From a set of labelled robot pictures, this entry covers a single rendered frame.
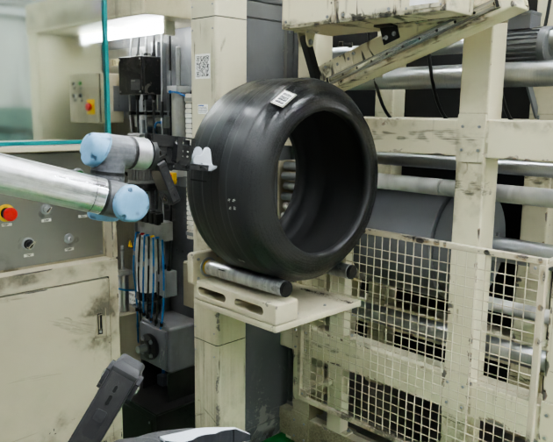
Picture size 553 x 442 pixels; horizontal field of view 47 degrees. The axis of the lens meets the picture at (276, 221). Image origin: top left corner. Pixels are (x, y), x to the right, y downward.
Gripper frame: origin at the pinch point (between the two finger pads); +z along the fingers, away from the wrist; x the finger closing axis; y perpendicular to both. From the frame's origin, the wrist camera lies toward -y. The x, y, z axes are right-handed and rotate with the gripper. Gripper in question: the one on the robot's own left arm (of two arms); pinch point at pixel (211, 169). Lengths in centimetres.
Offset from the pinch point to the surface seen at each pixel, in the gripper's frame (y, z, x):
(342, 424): -96, 93, 20
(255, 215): -10.5, 6.9, -10.8
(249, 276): -29.3, 18.3, 1.4
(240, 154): 4.4, 2.8, -7.2
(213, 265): -29.0, 18.5, 17.9
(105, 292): -43, 3, 52
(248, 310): -39.0, 18.6, 0.7
